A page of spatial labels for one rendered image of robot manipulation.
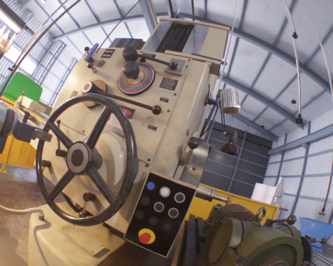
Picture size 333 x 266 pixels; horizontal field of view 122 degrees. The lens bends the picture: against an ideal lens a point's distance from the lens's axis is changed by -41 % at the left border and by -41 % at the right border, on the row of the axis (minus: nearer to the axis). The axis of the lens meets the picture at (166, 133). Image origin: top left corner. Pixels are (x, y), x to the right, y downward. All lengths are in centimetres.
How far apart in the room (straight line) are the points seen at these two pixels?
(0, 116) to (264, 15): 782
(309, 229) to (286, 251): 609
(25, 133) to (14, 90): 386
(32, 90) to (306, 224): 922
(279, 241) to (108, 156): 51
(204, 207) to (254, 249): 272
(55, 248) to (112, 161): 80
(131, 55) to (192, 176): 60
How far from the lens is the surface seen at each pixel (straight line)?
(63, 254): 110
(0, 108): 46
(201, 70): 70
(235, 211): 65
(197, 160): 70
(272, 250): 40
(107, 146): 51
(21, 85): 437
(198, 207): 304
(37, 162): 57
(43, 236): 119
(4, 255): 180
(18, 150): 334
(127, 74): 65
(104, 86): 76
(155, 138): 58
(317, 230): 644
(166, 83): 66
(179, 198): 45
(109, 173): 50
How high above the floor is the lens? 137
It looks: 10 degrees up
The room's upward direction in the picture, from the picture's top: 21 degrees clockwise
